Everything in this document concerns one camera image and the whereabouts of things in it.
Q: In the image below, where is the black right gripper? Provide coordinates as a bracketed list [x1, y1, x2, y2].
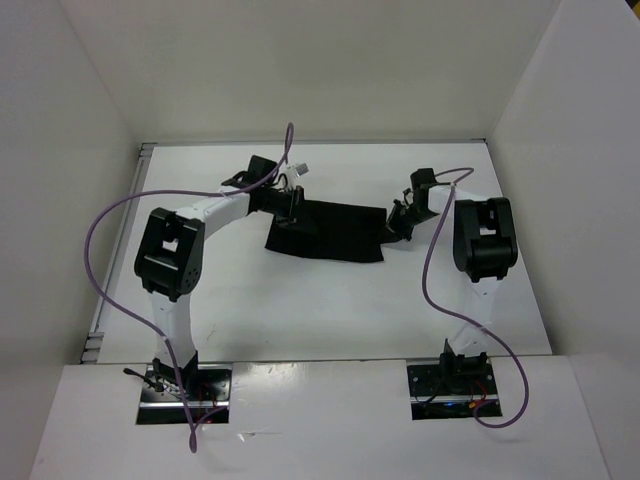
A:
[374, 199, 438, 245]

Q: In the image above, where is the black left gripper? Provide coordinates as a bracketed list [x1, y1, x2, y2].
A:
[262, 186, 318, 234]

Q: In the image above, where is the black skirt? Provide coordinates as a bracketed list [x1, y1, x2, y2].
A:
[265, 200, 387, 264]

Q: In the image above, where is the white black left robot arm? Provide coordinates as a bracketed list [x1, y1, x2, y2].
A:
[134, 172, 305, 400]

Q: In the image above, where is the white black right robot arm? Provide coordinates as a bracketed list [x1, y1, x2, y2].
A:
[386, 182, 518, 393]

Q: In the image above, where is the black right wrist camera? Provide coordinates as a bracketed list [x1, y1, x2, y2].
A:
[410, 168, 437, 191]

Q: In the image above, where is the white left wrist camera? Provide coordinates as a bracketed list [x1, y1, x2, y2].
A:
[285, 163, 309, 185]

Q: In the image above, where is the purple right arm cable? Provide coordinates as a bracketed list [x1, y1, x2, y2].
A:
[422, 167, 530, 429]

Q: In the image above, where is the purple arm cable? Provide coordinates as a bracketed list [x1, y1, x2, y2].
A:
[83, 122, 296, 454]
[422, 167, 530, 429]

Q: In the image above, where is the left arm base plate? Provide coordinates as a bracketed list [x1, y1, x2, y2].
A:
[136, 363, 233, 425]

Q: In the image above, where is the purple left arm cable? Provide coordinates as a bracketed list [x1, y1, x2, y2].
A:
[83, 122, 296, 454]

